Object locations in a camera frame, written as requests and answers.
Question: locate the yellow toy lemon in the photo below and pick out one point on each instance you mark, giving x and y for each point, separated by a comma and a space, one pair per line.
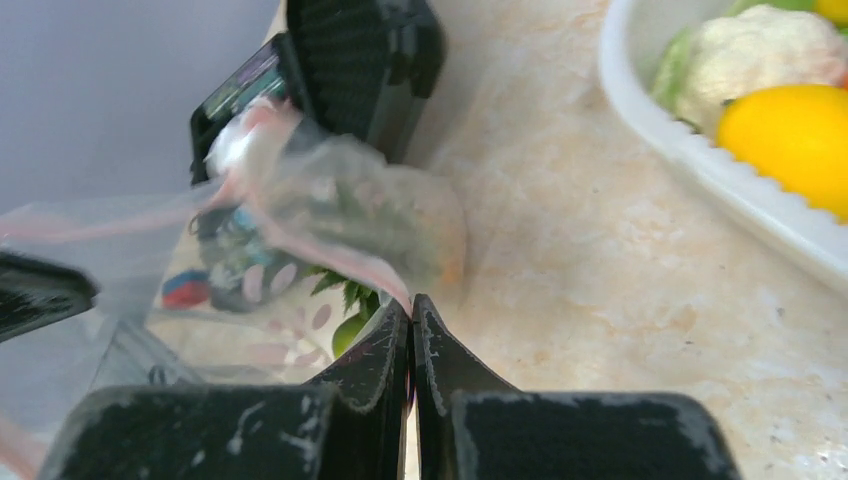
796, 135

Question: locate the white toy cauliflower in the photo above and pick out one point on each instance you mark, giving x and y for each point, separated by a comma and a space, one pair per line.
756, 45

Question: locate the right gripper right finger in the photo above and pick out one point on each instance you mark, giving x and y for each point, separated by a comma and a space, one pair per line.
473, 424

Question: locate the black poker chip case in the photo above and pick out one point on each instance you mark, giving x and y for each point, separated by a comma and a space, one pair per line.
324, 111

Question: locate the clear pink-dotted zip bag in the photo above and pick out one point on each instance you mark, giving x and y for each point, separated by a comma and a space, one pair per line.
153, 323

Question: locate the white oval plastic basket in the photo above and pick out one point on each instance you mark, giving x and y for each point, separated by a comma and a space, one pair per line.
633, 37

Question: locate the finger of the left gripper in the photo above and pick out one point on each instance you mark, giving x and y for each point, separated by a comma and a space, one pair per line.
36, 293

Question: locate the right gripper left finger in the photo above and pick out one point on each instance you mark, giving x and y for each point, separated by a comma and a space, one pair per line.
347, 422

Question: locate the toy pineapple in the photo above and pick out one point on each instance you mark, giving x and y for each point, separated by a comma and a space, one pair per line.
359, 304

